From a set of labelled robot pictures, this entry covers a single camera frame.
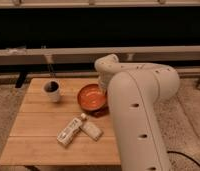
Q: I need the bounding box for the orange ceramic bowl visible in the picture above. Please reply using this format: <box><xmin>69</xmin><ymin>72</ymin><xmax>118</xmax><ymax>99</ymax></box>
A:
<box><xmin>77</xmin><ymin>84</ymin><xmax>107</xmax><ymax>111</ymax></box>

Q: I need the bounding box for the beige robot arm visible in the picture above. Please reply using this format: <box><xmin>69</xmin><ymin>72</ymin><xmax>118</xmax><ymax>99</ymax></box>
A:
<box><xmin>95</xmin><ymin>54</ymin><xmax>180</xmax><ymax>171</ymax></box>

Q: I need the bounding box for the white ceramic cup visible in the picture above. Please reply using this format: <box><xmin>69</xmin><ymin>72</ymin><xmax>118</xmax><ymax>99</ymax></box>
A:
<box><xmin>43</xmin><ymin>81</ymin><xmax>61</xmax><ymax>102</ymax></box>

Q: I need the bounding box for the white rectangular packet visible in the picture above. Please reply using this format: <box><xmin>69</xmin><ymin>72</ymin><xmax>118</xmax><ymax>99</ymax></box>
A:
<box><xmin>81</xmin><ymin>121</ymin><xmax>103</xmax><ymax>141</ymax></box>

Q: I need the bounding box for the thin stick in cup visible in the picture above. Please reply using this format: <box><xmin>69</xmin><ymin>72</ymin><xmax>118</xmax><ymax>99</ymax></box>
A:
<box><xmin>48</xmin><ymin>63</ymin><xmax>56</xmax><ymax>85</ymax></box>

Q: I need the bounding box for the white plastic bottle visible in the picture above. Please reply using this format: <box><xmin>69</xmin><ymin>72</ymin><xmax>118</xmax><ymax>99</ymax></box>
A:
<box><xmin>57</xmin><ymin>113</ymin><xmax>87</xmax><ymax>147</ymax></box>

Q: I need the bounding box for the wooden table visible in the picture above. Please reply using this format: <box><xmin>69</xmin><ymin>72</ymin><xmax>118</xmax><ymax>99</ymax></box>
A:
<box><xmin>0</xmin><ymin>78</ymin><xmax>120</xmax><ymax>166</ymax></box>

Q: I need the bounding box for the black cable on floor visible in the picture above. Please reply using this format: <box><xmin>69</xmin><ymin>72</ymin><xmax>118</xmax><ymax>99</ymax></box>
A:
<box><xmin>166</xmin><ymin>150</ymin><xmax>200</xmax><ymax>171</ymax></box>

